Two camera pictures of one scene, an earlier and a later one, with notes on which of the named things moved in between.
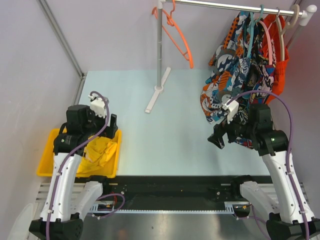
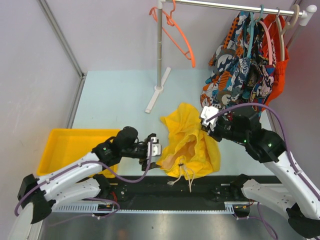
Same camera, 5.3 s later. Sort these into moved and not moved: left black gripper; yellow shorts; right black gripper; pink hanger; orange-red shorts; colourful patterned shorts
Moved: left black gripper; yellow shorts
Not moved: right black gripper; pink hanger; orange-red shorts; colourful patterned shorts
